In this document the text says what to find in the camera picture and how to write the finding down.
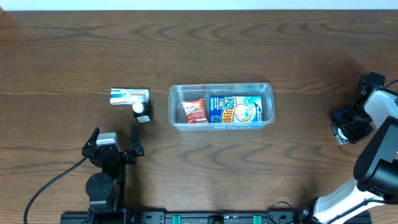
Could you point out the white Panadol box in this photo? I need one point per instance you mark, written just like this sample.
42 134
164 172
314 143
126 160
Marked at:
122 96

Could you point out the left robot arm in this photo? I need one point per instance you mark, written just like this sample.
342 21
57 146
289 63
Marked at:
106 189

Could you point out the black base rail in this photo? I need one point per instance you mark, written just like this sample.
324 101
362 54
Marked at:
178 218

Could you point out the green round-logo box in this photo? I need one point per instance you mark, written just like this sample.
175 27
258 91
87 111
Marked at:
339 136

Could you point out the dark bottle white cap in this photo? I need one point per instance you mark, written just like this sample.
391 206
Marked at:
142 112

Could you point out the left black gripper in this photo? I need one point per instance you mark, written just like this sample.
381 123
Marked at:
112 156

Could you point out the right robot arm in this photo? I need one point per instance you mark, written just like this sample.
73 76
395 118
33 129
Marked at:
374 181

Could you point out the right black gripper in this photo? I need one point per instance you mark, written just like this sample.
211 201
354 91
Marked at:
351 123

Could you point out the clear plastic container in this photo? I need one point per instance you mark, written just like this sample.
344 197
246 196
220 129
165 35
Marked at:
180 93

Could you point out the blue Kool Fever box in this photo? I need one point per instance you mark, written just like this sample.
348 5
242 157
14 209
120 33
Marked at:
235 109

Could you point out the red Panadol box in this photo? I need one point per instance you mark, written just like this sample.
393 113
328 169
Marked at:
195 111

